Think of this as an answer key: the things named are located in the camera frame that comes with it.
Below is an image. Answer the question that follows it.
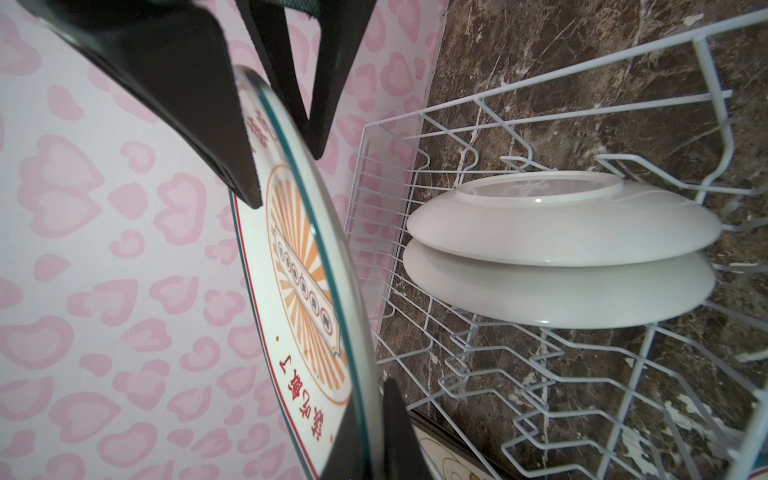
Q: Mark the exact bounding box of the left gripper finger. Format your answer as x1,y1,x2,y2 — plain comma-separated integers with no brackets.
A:
320,377,433,480

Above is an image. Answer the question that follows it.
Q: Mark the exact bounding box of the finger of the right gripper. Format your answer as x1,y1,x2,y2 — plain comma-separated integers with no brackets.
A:
20,0,264,209
235,0,376,159

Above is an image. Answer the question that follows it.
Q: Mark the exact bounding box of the white round plate patterned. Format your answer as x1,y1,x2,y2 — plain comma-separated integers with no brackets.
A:
407,171,722,267

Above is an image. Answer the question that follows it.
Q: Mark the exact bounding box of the white wire dish rack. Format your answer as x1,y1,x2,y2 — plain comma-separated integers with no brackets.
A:
346,1,767,479

